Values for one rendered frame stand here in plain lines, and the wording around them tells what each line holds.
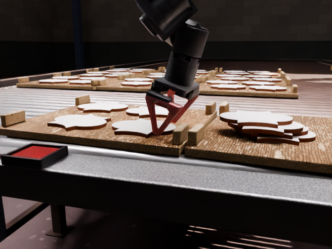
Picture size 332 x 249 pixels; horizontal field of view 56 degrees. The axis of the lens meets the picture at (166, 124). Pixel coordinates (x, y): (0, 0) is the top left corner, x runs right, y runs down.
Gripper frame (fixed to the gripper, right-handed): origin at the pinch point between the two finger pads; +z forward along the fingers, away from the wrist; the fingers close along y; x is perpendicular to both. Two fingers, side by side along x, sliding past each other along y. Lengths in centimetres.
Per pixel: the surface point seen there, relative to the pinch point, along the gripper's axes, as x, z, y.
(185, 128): 5.0, -2.7, 5.5
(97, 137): -10.1, 4.3, 8.4
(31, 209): -73, 94, -58
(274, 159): 20.7, -4.6, 9.2
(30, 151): -17.0, 6.8, 17.9
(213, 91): -2, 4, -64
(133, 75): -53, 18, -101
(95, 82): -53, 17, -62
